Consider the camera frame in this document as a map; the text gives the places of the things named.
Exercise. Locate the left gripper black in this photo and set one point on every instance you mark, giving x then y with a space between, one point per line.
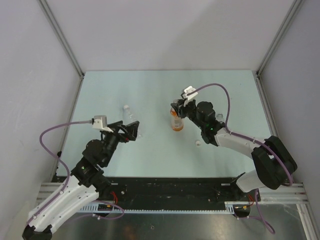
132 129

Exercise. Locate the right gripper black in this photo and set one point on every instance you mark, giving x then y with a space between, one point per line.
181 110

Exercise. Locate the clear unlabelled plastic bottle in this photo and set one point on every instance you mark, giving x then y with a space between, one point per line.
130 118

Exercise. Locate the orange label bottle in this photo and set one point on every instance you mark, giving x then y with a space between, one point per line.
177 123

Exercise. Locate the blue label water bottle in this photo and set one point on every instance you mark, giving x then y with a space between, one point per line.
220 117

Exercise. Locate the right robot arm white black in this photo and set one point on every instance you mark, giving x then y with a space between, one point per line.
273 163

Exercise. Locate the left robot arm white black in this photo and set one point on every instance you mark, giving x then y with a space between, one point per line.
84 184

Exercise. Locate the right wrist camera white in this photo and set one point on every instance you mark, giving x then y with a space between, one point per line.
188 94

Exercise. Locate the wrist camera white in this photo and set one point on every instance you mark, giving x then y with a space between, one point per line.
99 122
188 94

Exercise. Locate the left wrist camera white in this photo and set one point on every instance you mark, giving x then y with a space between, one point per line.
99 122

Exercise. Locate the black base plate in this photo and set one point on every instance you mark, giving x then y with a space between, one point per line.
173 191

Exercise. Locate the grey slotted cable duct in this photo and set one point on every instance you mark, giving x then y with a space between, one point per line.
227 207

